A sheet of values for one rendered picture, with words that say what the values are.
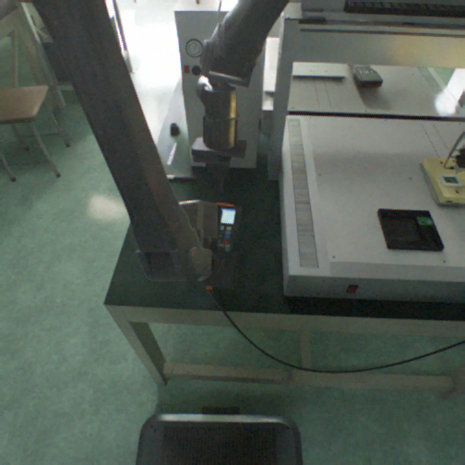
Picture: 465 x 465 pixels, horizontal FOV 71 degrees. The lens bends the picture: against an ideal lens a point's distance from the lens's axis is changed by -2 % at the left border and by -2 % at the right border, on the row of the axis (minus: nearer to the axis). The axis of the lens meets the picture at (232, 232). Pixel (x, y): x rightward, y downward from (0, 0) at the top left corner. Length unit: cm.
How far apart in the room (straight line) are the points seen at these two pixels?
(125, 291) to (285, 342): 92
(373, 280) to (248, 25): 56
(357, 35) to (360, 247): 48
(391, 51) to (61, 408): 166
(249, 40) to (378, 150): 68
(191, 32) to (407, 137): 73
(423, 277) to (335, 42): 57
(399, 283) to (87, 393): 129
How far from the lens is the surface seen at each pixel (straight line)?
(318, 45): 89
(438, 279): 86
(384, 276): 81
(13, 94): 255
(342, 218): 88
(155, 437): 126
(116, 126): 39
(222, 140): 63
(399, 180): 105
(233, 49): 57
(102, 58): 39
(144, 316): 90
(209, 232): 53
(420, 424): 167
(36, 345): 182
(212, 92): 61
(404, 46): 95
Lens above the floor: 148
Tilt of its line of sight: 51 degrees down
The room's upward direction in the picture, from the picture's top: straight up
